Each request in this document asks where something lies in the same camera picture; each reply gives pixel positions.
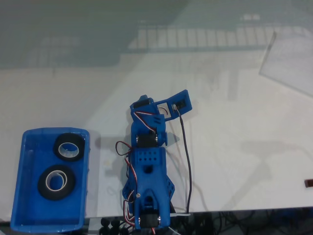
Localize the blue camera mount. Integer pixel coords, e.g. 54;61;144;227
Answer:
155;89;192;120

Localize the black camera cable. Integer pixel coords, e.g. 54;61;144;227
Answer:
175;107;194;215

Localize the clear acrylic sheet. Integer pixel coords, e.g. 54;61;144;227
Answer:
258;31;313;96

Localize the black tape roll printed core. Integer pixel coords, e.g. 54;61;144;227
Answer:
53;133;86;162

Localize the blue plastic bin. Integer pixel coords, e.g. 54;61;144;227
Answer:
11;126;91;233

